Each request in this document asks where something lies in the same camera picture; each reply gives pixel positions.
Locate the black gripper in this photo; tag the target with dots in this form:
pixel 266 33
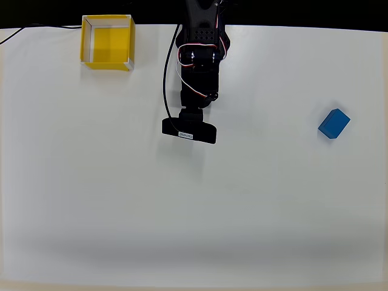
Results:
pixel 194 98

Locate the yellow open cardboard box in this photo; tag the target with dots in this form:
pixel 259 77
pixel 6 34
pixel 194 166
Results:
pixel 112 42

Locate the black webcam with white label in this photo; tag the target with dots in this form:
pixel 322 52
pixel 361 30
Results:
pixel 194 130

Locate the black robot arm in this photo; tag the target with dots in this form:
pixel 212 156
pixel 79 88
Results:
pixel 200 33

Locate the blue rectangular block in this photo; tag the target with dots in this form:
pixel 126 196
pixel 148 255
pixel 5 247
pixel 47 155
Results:
pixel 333 124

